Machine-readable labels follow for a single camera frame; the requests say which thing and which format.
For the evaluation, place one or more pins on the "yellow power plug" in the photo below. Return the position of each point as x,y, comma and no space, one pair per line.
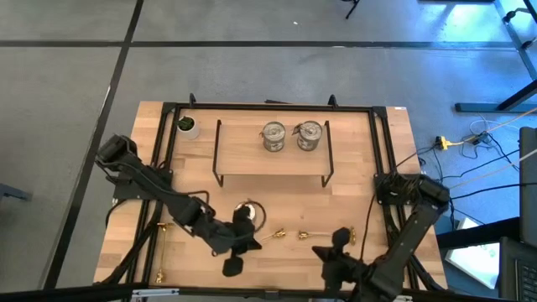
441,143

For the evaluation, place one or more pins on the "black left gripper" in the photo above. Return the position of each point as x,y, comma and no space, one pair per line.
228,241

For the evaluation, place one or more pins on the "black desk bar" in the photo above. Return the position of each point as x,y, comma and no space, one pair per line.
482,232

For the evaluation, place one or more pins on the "glass jar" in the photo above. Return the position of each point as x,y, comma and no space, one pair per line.
309,135
254,213
274,136

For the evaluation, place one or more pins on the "black laptop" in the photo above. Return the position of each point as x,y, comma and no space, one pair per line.
520,272

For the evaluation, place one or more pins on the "white pot with green plant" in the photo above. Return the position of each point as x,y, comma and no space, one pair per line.
191,133

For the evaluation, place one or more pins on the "grey floor object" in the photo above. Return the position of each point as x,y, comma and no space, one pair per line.
10,192

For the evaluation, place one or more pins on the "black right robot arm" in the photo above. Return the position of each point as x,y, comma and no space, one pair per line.
411,235

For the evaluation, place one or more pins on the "white glowing screen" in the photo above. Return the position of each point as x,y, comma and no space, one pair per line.
474,260

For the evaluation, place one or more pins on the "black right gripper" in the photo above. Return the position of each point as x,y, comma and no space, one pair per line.
350,272

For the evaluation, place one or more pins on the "silver aluminium bracket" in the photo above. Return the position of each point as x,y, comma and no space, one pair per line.
155,293
405,299

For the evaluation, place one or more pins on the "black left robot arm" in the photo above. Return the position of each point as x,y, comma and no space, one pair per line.
168,195

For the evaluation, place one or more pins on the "black chair leg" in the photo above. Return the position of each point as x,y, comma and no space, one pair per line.
352,9

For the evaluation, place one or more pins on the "dark grey monitor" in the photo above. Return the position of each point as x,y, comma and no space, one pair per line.
529,189

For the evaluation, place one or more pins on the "black desk leg frame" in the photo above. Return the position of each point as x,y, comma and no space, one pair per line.
478,107

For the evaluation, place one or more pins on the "black aluminium table frame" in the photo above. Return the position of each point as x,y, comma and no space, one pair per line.
272,107

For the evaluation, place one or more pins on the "wooden shelf riser black legs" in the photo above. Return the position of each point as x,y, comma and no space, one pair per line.
243,155

